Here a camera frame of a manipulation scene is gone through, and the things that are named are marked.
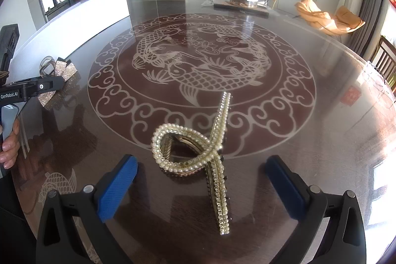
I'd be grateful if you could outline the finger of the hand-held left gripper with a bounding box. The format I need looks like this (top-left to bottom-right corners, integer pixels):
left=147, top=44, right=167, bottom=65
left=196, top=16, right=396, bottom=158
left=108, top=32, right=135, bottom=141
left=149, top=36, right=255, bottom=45
left=9, top=76, right=66, bottom=97

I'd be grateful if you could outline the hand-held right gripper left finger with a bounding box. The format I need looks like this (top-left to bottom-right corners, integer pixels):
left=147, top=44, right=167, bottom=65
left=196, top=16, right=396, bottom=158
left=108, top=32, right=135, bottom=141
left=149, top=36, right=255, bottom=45
left=35, top=154, right=138, bottom=264

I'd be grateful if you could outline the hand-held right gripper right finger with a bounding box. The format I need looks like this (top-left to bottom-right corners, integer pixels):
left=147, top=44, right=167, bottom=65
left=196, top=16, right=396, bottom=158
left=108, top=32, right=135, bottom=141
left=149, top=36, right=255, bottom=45
left=265, top=155, right=367, bottom=264

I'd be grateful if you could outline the rhinestone bow hair clip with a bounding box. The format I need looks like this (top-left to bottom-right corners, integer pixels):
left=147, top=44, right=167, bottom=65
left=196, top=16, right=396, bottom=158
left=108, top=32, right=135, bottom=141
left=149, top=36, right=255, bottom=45
left=36, top=57, right=78, bottom=110

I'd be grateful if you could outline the pearl hair claw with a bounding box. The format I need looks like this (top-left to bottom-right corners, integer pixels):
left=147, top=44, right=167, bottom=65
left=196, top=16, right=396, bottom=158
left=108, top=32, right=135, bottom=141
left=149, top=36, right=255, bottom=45
left=151, top=91, right=232, bottom=235

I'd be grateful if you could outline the person's left forearm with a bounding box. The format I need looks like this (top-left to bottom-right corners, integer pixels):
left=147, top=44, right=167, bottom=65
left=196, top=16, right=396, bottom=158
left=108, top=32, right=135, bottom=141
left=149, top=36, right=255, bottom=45
left=0, top=166, right=41, bottom=264

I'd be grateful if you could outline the brown patterned glass desktop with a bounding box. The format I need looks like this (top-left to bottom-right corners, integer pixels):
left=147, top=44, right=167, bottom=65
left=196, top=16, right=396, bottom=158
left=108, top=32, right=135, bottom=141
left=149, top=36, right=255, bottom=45
left=9, top=0, right=396, bottom=264

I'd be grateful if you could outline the person's left hand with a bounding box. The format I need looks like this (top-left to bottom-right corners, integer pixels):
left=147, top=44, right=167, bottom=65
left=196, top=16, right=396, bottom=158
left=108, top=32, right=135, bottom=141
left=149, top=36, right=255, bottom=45
left=0, top=119, right=21, bottom=168

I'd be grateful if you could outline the clear acrylic hair clip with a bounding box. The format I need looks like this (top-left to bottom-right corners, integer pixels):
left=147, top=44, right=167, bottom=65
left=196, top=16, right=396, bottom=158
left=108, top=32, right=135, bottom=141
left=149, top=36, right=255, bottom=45
left=39, top=56, right=57, bottom=76

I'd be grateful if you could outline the white board barrier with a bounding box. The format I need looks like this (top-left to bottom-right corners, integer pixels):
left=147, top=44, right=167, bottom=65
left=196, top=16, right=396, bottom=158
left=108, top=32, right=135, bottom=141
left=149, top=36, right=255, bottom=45
left=9, top=0, right=130, bottom=67

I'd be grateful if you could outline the wooden dining chair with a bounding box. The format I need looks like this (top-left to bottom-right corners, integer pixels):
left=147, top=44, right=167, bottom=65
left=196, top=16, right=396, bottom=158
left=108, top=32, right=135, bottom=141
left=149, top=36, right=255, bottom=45
left=368, top=35, right=396, bottom=85

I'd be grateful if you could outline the orange lounge chair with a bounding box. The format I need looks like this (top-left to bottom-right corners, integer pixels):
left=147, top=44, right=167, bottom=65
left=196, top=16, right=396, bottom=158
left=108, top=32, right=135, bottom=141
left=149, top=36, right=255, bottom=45
left=295, top=0, right=366, bottom=35

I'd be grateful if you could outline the flat dark board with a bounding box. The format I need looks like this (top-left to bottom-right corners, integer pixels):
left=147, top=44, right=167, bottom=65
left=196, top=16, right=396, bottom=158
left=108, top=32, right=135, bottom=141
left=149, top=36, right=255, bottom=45
left=213, top=0, right=270, bottom=17

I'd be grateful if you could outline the grey curtain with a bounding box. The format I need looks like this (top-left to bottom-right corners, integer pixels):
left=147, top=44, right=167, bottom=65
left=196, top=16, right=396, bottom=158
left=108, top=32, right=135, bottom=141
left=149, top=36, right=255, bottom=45
left=349, top=0, right=389, bottom=59

